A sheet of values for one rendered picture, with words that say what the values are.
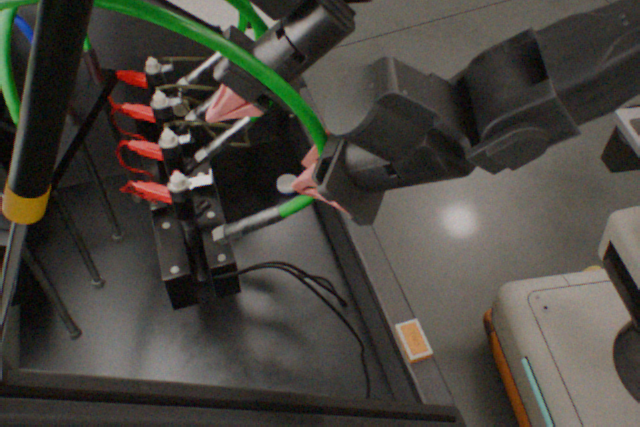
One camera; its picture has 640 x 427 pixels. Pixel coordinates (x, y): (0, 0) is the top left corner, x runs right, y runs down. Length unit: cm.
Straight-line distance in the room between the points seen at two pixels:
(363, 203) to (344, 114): 13
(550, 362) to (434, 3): 198
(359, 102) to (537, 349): 128
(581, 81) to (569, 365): 127
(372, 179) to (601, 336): 125
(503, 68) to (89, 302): 77
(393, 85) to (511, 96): 8
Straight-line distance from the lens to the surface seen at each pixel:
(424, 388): 82
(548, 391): 164
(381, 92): 44
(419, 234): 214
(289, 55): 64
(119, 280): 108
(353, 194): 57
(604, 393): 167
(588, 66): 46
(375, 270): 90
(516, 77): 48
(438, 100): 48
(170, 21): 53
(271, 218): 68
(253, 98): 67
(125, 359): 100
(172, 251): 90
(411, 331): 84
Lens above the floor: 169
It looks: 48 degrees down
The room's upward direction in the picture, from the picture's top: straight up
